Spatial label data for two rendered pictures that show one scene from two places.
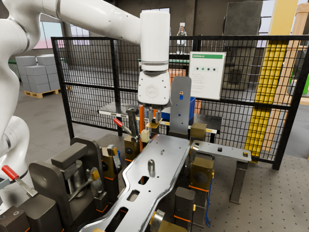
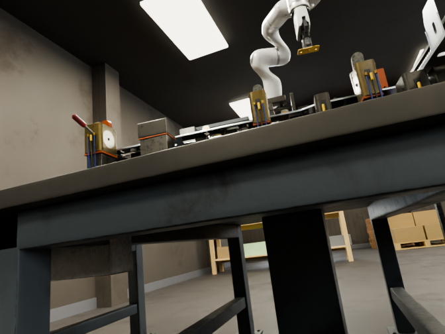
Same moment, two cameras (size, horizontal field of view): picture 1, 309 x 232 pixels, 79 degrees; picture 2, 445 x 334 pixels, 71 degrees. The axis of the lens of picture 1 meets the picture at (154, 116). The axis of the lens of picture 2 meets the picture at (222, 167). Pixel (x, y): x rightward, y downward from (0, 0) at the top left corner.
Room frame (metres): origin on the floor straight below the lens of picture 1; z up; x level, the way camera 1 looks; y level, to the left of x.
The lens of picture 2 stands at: (0.03, -1.03, 0.54)
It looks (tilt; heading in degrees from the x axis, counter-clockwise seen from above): 14 degrees up; 81
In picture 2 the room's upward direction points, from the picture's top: 7 degrees counter-clockwise
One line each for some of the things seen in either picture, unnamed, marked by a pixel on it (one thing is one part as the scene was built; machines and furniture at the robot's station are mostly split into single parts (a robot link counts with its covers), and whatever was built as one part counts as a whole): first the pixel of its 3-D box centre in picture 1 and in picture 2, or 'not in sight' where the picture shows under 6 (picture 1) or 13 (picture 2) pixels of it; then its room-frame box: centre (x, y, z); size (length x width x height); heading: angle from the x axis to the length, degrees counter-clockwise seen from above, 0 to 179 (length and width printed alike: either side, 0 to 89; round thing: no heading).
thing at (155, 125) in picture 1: (154, 121); (308, 49); (0.60, 0.00, 1.26); 0.08 x 0.04 x 0.01; 162
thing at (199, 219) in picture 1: (201, 194); (375, 115); (0.65, -0.22, 0.87); 0.12 x 0.07 x 0.35; 67
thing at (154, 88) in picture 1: (154, 85); (302, 22); (0.60, 0.00, 1.39); 0.10 x 0.07 x 0.11; 72
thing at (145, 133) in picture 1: (145, 159); not in sight; (0.91, 0.05, 0.88); 0.04 x 0.04 x 0.37; 67
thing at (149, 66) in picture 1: (154, 65); (298, 10); (0.60, 0.00, 1.45); 0.09 x 0.08 x 0.03; 72
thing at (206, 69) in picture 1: (205, 76); not in sight; (1.26, -0.34, 1.30); 0.23 x 0.02 x 0.31; 67
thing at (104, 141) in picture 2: not in sight; (99, 170); (-0.26, 0.19, 0.88); 0.14 x 0.09 x 0.36; 67
